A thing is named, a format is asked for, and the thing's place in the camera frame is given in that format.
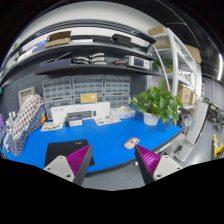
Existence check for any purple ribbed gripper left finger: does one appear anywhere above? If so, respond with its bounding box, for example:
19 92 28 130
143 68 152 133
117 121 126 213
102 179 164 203
43 144 94 187

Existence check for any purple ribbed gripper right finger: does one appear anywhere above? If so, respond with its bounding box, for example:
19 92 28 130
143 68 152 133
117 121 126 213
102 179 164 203
134 144 184 185

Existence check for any black mouse pad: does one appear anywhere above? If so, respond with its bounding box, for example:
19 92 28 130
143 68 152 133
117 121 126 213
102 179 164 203
45 139 88 165

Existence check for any blue table mat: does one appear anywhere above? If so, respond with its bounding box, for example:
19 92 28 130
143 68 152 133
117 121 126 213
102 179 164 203
3 112 184 174

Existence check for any small black white box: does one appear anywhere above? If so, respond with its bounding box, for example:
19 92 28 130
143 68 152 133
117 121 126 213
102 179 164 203
65 116 83 127

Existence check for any colourful card centre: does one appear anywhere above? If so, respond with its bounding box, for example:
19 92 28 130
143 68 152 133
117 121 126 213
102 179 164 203
94 117 121 126

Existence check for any colourful card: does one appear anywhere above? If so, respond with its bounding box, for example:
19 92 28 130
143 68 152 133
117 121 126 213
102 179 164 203
94 117 121 126
41 122 63 132

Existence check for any colourful card left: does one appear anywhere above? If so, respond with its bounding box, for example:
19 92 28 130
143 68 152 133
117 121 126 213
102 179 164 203
41 122 63 132

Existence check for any long white keyboard box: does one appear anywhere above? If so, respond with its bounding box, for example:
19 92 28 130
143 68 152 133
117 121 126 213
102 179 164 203
51 102 110 123

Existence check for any white flat box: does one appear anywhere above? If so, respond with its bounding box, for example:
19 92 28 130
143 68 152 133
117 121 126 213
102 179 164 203
111 106 135 119

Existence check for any green potted plant white pot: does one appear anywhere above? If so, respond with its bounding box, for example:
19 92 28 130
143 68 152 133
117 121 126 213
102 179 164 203
131 79 182 126

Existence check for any yellow label card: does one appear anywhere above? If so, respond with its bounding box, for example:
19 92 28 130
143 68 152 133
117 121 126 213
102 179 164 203
80 93 98 104

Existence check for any patterned fabric bag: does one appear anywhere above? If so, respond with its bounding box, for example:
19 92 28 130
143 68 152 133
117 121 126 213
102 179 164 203
6 94 45 156

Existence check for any grey drawer organiser left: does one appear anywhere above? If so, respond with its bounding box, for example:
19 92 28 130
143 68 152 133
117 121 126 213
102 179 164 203
42 76 72 120

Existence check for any grey drawer organiser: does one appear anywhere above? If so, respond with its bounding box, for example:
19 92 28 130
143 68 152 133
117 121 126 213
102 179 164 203
72 75 104 104
42 76 72 120
104 75 131 108

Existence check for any cardboard box on rack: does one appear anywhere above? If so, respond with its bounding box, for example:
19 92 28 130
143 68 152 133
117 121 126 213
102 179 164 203
177 85 195 106

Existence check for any grey drawer organiser right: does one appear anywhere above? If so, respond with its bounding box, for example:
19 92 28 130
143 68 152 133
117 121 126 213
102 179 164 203
104 75 131 108

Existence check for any grey drawer organiser centre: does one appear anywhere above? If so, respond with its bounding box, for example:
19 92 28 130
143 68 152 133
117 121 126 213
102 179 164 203
72 75 104 104

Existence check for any beige framed board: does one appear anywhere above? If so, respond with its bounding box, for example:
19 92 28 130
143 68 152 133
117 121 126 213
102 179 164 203
18 87 36 106

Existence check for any white electronic instrument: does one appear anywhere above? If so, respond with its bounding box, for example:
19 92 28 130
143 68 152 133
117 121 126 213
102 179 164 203
125 56 150 70

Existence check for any white metal shelving rack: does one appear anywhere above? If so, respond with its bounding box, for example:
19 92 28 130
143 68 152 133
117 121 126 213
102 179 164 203
148 26 202 97

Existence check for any open cardboard box on shelf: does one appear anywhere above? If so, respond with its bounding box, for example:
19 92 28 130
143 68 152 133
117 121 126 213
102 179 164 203
45 31 71 48

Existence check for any black case on shelf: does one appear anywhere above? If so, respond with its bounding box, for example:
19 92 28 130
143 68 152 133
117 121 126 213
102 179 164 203
112 34 131 46

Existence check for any black wall shelf lower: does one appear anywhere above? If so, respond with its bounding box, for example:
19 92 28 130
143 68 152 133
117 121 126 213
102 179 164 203
36 64 156 76

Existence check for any black wall shelf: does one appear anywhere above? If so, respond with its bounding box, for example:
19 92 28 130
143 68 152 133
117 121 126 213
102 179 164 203
36 64 156 76
2 42 154 73

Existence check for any black wall shelf upper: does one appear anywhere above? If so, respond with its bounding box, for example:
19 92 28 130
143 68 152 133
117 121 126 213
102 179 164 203
2 42 154 73

